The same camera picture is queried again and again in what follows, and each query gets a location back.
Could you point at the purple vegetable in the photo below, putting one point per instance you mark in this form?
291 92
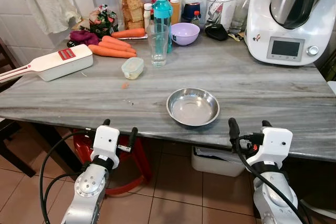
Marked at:
84 37

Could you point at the orange carrot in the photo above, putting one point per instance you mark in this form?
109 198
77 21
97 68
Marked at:
118 43
109 52
128 33

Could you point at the white slicer with red label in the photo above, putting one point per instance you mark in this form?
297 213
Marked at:
60 62

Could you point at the small orange carrot scrap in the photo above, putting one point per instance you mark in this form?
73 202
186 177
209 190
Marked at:
125 84

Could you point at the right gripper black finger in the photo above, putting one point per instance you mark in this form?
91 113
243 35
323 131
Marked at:
233 129
266 123

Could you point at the clear drinking glass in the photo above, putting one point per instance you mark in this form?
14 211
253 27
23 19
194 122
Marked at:
158 48

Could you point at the clear plastic bottle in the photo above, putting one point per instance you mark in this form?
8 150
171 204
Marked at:
242 6

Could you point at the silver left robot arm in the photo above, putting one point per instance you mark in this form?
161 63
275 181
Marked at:
86 192

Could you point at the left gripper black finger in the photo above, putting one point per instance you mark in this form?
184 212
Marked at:
106 122
133 135

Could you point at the colourful printed snack bag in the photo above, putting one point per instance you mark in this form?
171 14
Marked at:
103 22

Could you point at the white plastic bin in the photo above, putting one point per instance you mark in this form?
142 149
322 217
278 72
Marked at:
215 162

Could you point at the white kitchen cooking machine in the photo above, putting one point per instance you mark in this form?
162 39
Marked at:
262 19

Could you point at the clear glass jug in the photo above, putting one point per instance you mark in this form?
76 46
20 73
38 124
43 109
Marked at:
223 17

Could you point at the lilac plastic bowl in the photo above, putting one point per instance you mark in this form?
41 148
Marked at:
185 33

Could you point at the small white bottle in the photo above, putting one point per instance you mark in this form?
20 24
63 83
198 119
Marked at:
147 14

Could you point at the dark green chair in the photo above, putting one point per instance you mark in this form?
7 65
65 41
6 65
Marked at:
331 62

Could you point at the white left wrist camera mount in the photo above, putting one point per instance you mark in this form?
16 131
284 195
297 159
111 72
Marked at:
105 142

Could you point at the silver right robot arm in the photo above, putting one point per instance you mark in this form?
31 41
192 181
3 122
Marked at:
274 199

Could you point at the red plastic stool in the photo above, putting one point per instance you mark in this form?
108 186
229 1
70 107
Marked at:
139 163

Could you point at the orange bottle with white cap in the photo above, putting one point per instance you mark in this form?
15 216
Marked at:
175 10

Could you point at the red lidded cracker jar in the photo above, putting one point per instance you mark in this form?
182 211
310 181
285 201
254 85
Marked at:
132 3

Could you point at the dark sauce bottle red cap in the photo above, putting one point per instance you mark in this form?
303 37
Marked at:
196 18

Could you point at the stainless steel bowl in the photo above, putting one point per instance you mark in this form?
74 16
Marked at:
193 107

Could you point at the small clear lidded container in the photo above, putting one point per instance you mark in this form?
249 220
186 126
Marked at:
133 68

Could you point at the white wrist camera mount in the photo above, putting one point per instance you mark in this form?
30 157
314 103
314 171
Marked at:
273 148
105 142

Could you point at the clear plastic storage tub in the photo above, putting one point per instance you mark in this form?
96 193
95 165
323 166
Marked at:
192 1

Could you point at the small black pouch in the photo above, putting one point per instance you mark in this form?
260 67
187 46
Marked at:
216 32

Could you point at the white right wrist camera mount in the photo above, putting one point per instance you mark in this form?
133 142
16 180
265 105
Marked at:
273 148

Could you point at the teal water bottle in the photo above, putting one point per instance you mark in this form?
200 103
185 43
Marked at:
162 11

